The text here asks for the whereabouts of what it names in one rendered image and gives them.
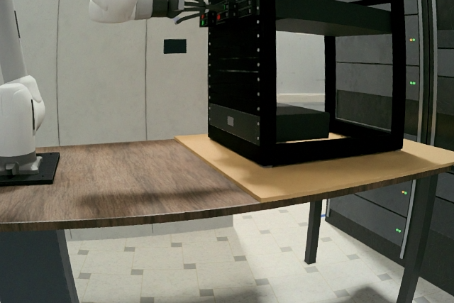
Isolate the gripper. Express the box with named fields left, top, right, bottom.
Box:
left=151, top=0, right=224, bottom=25

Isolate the black metal rack frame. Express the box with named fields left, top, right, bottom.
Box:
left=208, top=0, right=406, bottom=168

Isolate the tan wooden board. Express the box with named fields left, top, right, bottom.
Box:
left=174, top=134, right=454, bottom=203

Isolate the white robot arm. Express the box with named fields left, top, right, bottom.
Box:
left=0, top=0, right=153, bottom=177

